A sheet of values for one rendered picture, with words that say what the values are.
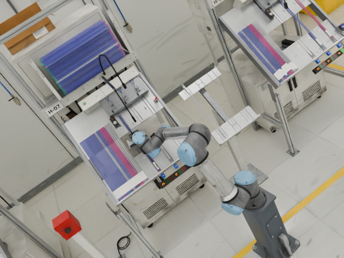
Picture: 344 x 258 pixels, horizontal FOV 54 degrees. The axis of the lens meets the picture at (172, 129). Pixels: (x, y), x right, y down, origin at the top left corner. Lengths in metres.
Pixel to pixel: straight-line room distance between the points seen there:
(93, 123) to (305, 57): 1.67
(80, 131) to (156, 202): 0.91
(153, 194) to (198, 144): 1.22
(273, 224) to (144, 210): 1.13
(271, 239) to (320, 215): 0.50
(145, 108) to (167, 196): 0.85
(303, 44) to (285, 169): 1.02
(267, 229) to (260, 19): 1.58
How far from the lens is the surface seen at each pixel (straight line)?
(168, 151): 2.38
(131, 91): 2.46
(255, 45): 2.71
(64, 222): 2.49
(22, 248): 2.90
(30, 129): 4.12
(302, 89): 3.30
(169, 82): 4.36
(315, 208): 2.71
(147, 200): 2.85
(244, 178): 1.95
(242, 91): 3.10
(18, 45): 2.65
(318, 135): 3.19
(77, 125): 2.52
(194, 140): 1.70
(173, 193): 2.93
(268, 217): 2.18
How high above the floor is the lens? 2.21
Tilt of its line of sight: 34 degrees down
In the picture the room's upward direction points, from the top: 30 degrees counter-clockwise
